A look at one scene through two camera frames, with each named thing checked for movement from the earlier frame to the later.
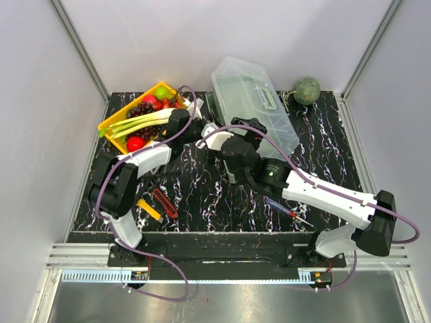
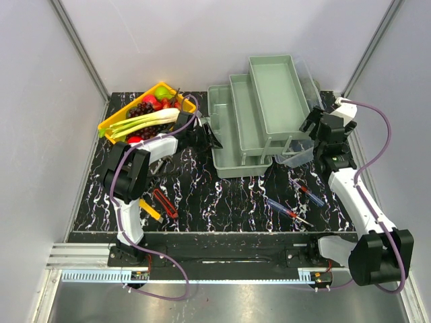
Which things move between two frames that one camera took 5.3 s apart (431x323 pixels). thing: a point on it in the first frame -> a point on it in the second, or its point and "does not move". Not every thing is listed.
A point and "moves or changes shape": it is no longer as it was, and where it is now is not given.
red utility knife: x=166 y=204 does not move
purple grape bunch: x=141 y=108 does not move
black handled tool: x=162 y=174 does not move
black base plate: x=225 y=257 does not move
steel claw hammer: x=155 y=182 moves or changes shape
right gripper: x=252 y=122 -> x=314 y=118
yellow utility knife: x=149 y=210 does not move
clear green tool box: x=241 y=89 moves or changes shape
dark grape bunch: x=149 y=133 does not move
